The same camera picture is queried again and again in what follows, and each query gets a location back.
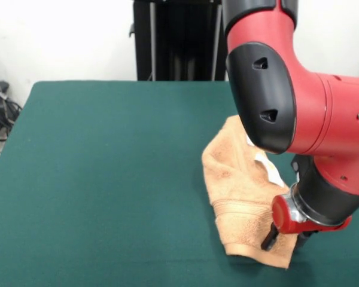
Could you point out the peach terry towel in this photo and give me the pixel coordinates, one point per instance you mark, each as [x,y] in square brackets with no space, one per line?
[233,191]

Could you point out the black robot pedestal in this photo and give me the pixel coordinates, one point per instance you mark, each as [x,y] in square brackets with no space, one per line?
[182,45]

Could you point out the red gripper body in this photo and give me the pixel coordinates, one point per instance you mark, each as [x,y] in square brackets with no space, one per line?
[282,215]

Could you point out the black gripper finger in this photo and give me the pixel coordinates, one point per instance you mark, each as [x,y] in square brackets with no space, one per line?
[304,238]
[270,239]

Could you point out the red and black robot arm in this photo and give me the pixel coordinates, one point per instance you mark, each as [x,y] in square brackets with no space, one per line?
[317,104]

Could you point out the dark green table cloth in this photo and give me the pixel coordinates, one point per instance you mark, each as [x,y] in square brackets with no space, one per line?
[77,164]

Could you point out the black power adapter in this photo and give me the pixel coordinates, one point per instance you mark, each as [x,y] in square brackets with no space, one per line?
[0,85]

